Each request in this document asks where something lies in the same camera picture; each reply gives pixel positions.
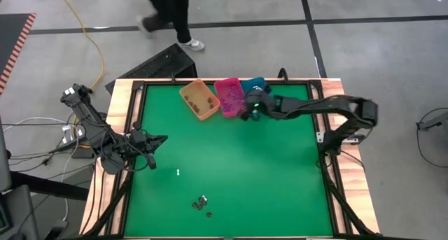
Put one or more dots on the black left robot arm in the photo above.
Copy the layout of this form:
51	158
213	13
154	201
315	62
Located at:
91	124

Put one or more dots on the grey equipment cabinet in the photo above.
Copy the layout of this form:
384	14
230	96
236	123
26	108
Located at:
21	212

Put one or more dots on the orange plastic bin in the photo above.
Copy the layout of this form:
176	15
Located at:
201	93

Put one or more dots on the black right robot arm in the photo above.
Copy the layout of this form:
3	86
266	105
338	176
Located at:
332	105

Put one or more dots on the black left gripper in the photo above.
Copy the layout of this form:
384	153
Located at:
141	143

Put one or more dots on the blue plastic bin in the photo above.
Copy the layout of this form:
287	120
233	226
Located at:
252	82

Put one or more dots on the black mesh computer case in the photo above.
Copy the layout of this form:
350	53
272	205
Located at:
157	65

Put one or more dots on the silver mounting plate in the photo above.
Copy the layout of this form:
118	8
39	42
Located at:
129	135
320	136

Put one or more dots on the person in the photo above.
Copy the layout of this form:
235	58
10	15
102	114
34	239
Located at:
168	16

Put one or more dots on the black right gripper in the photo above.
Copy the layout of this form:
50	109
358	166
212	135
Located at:
260	103

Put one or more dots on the pink plastic bin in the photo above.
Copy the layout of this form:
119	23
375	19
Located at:
224	85

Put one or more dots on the black table clamp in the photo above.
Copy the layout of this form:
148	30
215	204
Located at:
281	72

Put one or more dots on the black mat orange striped edge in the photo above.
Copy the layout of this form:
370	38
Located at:
8	37

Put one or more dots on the wooden table border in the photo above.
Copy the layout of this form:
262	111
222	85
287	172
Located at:
119	103

